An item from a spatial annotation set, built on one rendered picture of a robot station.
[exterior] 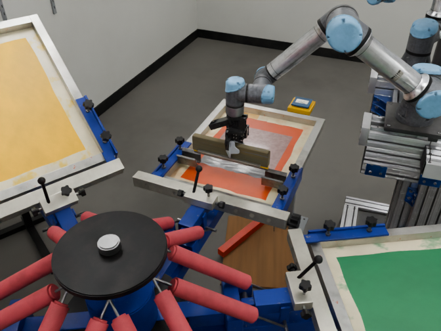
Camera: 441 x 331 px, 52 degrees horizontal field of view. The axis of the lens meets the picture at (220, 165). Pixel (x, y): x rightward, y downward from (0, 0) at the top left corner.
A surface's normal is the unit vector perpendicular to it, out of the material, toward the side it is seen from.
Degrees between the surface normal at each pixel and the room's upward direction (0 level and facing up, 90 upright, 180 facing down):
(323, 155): 0
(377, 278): 0
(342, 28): 85
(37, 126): 32
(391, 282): 0
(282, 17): 90
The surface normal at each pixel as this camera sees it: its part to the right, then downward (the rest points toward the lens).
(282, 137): -0.01, -0.80
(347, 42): -0.28, 0.51
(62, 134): 0.30, -0.43
